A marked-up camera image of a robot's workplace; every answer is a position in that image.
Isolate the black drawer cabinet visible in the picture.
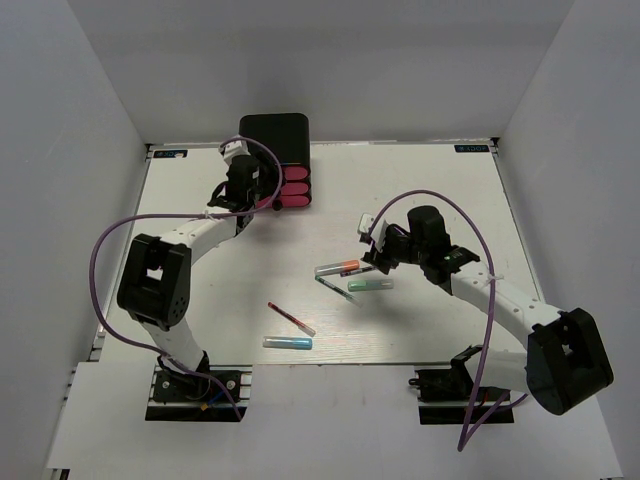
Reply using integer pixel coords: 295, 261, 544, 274
238, 113, 312, 201

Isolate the purple pen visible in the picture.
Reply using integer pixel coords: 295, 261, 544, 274
340, 265, 376, 278

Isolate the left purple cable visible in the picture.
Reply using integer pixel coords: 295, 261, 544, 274
88, 137, 284, 419

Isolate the red pen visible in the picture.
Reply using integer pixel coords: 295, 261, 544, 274
267, 302, 316, 337

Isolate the blue label sticker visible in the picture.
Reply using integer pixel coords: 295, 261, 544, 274
153, 149, 188, 159
454, 144, 490, 153

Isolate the purple cable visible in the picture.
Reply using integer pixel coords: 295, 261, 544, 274
367, 189, 529, 452
88, 137, 284, 419

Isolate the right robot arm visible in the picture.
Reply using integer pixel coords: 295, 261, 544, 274
358, 206, 614, 415

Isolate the orange capped marker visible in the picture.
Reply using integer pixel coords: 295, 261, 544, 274
314, 260, 360, 276

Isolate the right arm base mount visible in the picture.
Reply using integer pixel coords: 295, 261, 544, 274
408, 366, 514, 426

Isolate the green capped marker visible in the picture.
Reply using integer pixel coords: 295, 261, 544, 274
347, 279, 394, 293

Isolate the green pen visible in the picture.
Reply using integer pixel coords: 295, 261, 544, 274
314, 275, 362, 307

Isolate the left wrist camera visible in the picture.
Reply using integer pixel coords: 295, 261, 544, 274
218, 140, 250, 166

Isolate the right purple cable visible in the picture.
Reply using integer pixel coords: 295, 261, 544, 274
367, 189, 529, 452

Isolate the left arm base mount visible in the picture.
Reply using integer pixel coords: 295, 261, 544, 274
145, 365, 252, 423

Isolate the blue capped marker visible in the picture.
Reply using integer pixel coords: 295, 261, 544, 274
262, 336, 313, 351

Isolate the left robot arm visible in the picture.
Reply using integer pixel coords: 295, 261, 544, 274
117, 153, 279, 399

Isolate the right blue label sticker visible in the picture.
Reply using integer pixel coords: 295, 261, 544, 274
454, 144, 490, 153

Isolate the left blue label sticker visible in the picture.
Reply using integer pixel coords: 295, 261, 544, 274
153, 149, 188, 159

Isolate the pink drawer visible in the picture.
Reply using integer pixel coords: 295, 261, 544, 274
280, 182, 310, 196
283, 166, 310, 182
269, 195, 311, 210

